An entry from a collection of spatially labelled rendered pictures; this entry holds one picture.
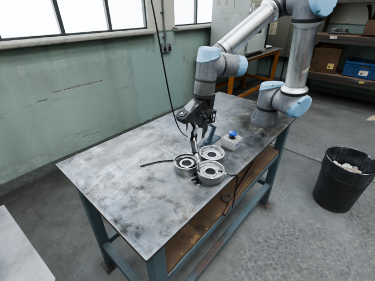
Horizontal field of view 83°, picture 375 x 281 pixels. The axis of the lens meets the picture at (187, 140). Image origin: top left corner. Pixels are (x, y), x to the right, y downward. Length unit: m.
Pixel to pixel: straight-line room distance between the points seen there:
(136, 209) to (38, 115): 1.61
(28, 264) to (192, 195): 0.55
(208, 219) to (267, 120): 0.60
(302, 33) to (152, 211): 0.86
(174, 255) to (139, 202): 0.28
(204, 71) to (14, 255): 0.86
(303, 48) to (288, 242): 1.24
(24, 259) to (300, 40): 1.24
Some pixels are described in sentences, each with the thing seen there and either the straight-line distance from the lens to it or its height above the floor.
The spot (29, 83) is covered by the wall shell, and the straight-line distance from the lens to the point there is 2.12.
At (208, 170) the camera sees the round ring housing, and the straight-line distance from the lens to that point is 0.84.
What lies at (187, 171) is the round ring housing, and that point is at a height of 0.83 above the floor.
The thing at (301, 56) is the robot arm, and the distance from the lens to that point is 1.03.
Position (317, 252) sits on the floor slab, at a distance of 1.78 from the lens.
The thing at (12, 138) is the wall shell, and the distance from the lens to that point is 2.21.
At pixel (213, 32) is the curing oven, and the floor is 1.07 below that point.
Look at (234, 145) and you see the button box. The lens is 0.97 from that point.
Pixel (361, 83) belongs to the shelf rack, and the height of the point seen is 0.41.
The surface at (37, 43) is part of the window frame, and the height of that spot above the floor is 1.13.
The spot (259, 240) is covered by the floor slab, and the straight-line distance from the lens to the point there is 1.69.
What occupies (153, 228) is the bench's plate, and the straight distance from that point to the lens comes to 0.69.
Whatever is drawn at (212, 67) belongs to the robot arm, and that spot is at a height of 1.19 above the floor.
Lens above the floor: 1.36
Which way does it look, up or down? 32 degrees down
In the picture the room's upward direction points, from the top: straight up
